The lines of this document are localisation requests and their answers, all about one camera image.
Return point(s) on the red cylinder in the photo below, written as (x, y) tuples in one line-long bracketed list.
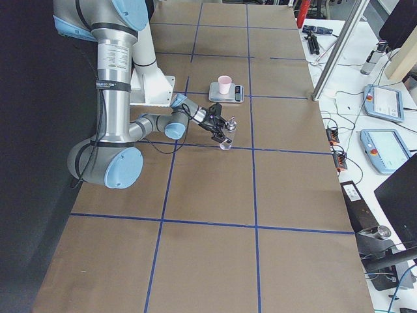
[(304, 7)]

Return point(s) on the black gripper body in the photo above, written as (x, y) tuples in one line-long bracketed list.
[(207, 123)]

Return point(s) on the black folded tripod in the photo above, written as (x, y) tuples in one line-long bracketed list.
[(313, 44)]

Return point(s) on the near orange black connector block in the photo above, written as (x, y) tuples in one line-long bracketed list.
[(339, 158)]

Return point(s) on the pink plastic cup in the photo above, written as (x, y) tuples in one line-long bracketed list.
[(224, 84)]

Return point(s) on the far blue teach pendant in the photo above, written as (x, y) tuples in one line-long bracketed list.
[(383, 102)]

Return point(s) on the black monitor with stand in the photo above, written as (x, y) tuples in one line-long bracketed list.
[(383, 261)]

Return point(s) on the black box with white label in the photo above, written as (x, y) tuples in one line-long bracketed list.
[(360, 208)]

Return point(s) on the orange black connector block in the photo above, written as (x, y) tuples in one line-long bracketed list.
[(332, 135), (339, 158)]

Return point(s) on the white pedestal column with base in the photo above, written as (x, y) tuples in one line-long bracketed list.
[(150, 86)]

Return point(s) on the blue folded umbrella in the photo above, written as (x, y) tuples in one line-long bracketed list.
[(317, 30)]

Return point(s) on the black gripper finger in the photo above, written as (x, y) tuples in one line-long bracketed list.
[(228, 125), (222, 137)]

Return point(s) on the far orange black connector block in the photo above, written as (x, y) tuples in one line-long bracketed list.
[(332, 135)]

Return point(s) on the grey water bottle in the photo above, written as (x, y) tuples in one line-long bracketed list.
[(376, 53)]

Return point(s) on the aluminium frame post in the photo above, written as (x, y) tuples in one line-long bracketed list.
[(346, 32)]

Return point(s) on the near blue teach pendant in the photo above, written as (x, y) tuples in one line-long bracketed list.
[(385, 149)]

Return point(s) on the blue teach pendant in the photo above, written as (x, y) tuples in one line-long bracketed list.
[(383, 102), (385, 149)]

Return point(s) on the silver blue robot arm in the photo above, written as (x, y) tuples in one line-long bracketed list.
[(110, 157)]

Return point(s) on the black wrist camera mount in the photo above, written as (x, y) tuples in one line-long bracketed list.
[(215, 111)]

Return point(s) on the clear glass sauce bottle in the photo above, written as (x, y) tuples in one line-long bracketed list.
[(229, 131)]

